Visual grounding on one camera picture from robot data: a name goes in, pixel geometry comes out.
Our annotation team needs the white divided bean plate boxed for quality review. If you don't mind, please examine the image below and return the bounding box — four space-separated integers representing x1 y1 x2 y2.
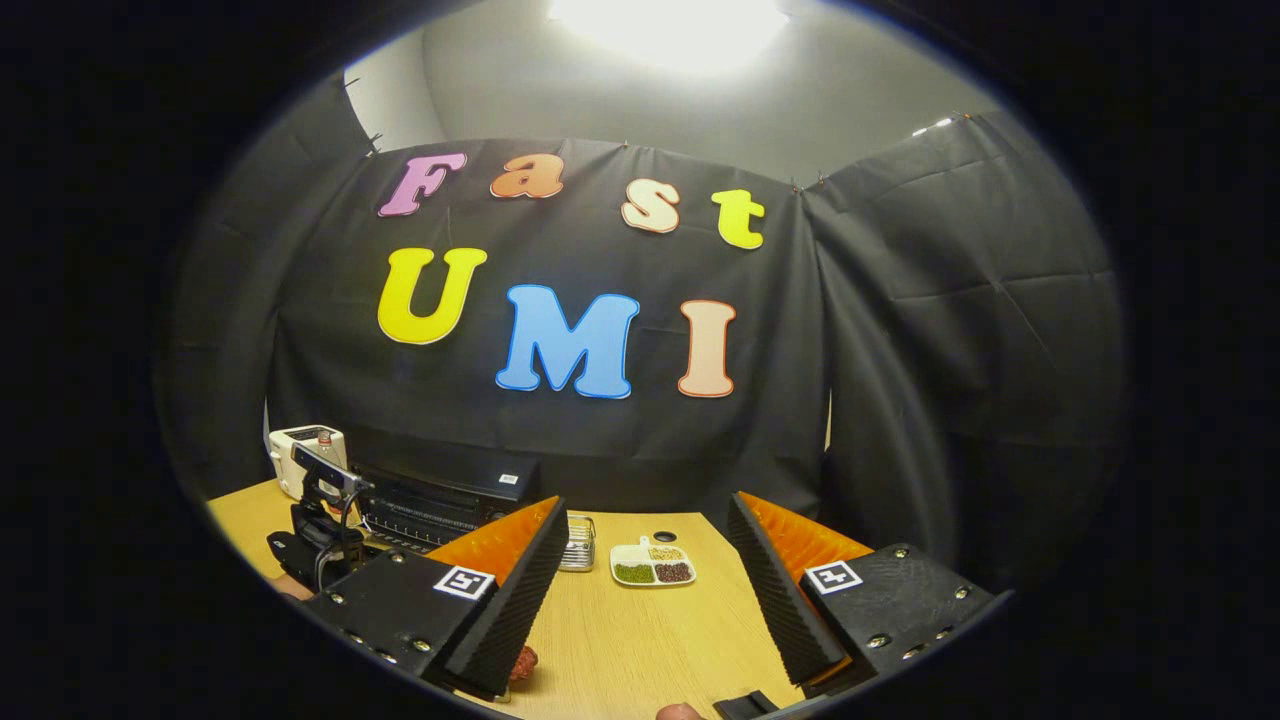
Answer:
609 536 697 588

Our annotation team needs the metal wire basket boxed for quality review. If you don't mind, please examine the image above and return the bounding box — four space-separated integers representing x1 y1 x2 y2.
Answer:
558 514 599 573

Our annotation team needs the black backdrop cloth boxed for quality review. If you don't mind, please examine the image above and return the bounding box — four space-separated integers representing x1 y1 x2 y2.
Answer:
155 75 1126 591

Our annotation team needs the white toaster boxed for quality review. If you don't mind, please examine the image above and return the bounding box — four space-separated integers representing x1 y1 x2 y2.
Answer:
267 425 350 501

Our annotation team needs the black electric oven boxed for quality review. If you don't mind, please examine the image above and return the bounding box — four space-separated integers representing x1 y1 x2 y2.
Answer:
345 440 542 557

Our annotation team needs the large ceiling light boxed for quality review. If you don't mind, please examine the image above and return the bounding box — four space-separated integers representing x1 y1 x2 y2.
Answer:
547 0 791 77

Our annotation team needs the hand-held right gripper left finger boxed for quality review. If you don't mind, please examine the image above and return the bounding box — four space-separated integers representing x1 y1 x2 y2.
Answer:
300 495 571 701

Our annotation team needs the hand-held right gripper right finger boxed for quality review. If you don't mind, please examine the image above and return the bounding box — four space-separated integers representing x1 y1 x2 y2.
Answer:
727 490 1013 701

